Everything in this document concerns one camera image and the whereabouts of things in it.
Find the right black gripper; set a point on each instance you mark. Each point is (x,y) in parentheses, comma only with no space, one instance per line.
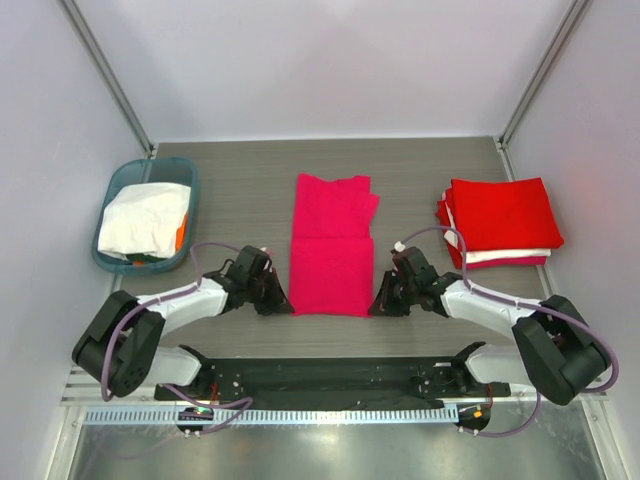
(391,291)

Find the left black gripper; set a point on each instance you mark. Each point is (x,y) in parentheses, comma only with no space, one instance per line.
(278,303)

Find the pink t shirt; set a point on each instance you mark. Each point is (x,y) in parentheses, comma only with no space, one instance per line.
(332,249)

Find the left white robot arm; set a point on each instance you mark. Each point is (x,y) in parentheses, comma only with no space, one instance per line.
(121,347)

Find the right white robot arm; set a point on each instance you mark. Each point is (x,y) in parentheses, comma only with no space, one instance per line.
(552,350)

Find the orange t shirt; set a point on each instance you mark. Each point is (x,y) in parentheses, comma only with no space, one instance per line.
(140,259)

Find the red folded t shirt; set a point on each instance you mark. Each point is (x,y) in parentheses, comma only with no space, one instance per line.
(501,216)

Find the white crumpled t shirt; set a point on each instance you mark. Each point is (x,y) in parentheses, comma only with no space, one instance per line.
(143,218)

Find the teal plastic basket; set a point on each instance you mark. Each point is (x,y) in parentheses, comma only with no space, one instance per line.
(174,170)

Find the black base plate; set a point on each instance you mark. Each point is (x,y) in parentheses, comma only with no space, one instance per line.
(337,384)

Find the white slotted cable duct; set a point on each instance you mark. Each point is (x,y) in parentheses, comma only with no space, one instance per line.
(180,415)

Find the aluminium rail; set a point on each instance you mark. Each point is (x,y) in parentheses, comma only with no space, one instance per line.
(83,390)

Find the left aluminium frame post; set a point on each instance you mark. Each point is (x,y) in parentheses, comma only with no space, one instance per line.
(83,31)

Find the aluminium frame post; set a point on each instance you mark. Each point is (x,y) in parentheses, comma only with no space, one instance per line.
(559,40)
(83,31)

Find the right aluminium frame post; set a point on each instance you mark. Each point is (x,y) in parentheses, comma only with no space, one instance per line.
(559,40)

